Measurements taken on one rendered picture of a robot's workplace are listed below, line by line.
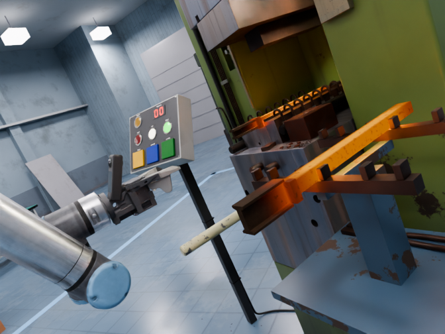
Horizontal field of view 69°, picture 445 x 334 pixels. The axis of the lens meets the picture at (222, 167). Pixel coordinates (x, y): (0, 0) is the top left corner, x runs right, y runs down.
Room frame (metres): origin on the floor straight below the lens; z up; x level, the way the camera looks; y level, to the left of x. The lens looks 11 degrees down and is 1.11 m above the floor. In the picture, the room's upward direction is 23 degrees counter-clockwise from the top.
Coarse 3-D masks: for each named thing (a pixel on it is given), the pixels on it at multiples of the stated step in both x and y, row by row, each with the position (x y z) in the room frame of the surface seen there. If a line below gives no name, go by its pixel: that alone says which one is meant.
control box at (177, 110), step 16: (176, 96) 1.41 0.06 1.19; (144, 112) 1.54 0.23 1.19; (160, 112) 1.45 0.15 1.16; (176, 112) 1.38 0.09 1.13; (144, 128) 1.51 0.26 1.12; (160, 128) 1.43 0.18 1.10; (176, 128) 1.36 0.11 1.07; (192, 128) 1.41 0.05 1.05; (144, 144) 1.48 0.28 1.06; (160, 144) 1.40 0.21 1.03; (176, 144) 1.33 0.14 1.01; (192, 144) 1.37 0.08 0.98; (144, 160) 1.45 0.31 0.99; (160, 160) 1.38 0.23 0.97; (176, 160) 1.33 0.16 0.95; (192, 160) 1.34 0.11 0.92
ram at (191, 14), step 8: (184, 0) 1.16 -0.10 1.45; (192, 0) 1.12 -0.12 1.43; (200, 0) 1.08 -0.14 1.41; (208, 0) 1.05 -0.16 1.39; (216, 0) 1.02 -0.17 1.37; (184, 8) 1.18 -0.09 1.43; (192, 8) 1.14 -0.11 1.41; (200, 8) 1.10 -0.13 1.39; (208, 8) 1.06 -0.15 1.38; (192, 16) 1.15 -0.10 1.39; (200, 16) 1.11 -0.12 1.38; (192, 24) 1.17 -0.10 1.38
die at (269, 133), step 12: (324, 96) 1.08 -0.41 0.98; (288, 108) 1.06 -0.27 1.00; (300, 108) 1.02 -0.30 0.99; (336, 108) 1.09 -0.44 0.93; (264, 120) 1.02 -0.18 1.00; (276, 120) 0.98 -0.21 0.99; (252, 132) 1.08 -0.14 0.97; (264, 132) 1.03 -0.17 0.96; (276, 132) 0.98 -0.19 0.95; (252, 144) 1.11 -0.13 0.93; (264, 144) 1.05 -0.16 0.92
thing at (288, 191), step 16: (384, 112) 0.63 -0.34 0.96; (400, 112) 0.61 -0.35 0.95; (368, 128) 0.56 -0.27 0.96; (384, 128) 0.57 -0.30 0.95; (336, 144) 0.54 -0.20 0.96; (352, 144) 0.52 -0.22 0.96; (320, 160) 0.50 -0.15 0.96; (336, 160) 0.50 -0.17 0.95; (288, 176) 0.48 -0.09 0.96; (304, 176) 0.46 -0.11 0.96; (256, 192) 0.44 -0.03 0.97; (272, 192) 0.44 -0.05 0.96; (288, 192) 0.45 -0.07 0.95; (240, 208) 0.41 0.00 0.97; (256, 208) 0.42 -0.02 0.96; (272, 208) 0.44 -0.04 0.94; (288, 208) 0.44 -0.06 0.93; (256, 224) 0.42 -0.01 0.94
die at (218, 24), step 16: (224, 0) 0.98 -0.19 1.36; (240, 0) 0.99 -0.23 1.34; (256, 0) 1.02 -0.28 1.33; (272, 0) 1.04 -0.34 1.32; (288, 0) 1.07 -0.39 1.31; (304, 0) 1.10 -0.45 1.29; (208, 16) 1.08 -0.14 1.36; (224, 16) 1.01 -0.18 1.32; (240, 16) 0.98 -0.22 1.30; (256, 16) 1.01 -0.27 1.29; (272, 16) 1.03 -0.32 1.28; (208, 32) 1.11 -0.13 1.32; (224, 32) 1.03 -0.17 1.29; (240, 32) 1.05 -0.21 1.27; (208, 48) 1.14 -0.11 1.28
